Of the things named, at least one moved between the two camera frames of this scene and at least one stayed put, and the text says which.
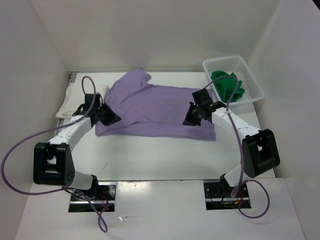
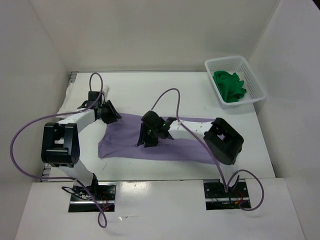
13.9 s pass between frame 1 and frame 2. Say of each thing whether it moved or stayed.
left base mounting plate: stayed
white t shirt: stayed
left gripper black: stayed
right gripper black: moved
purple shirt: moved
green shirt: stayed
